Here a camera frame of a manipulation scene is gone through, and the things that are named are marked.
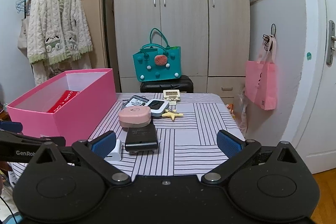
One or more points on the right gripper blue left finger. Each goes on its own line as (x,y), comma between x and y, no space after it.
(93,153)

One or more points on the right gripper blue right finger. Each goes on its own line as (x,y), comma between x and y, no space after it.
(240,154)

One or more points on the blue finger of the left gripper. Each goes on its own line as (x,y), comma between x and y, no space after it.
(10,126)

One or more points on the white charger cube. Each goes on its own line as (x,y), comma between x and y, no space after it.
(116,153)

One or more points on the pink cardboard storage box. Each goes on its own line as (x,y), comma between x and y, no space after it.
(79,117)

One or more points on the pink round compact case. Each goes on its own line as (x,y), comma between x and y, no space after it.
(134,116)

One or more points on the yellow starfish hair clip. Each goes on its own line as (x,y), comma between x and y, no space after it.
(172,114)

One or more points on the white pocket wifi router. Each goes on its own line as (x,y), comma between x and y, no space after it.
(157,107)

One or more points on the cream plastic clip holder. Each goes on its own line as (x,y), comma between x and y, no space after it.
(172,96)

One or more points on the striped white tablecloth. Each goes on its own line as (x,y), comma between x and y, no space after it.
(187,145)

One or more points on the pink paper shopping bag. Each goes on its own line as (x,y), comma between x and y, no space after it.
(261,77)

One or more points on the canvas tote on rack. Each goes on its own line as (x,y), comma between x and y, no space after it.
(22,39)

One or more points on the black hard suitcase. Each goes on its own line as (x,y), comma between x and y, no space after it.
(184,84)

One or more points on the cream knitted cardigan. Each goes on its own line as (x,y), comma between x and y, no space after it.
(58,38)

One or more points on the teal felt tote bag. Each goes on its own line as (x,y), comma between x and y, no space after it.
(154,62)

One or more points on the beige wooden wardrobe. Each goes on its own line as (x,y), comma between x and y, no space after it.
(213,35)

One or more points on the white door with handle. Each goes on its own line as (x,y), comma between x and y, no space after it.
(311,127)

